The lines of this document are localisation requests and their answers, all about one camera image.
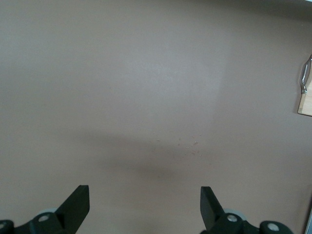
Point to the brown table cover sheet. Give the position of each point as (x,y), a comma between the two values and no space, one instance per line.
(146,97)

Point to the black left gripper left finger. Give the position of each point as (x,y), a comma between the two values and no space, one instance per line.
(73,209)

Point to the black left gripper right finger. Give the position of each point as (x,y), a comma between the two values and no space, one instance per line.
(212,212)

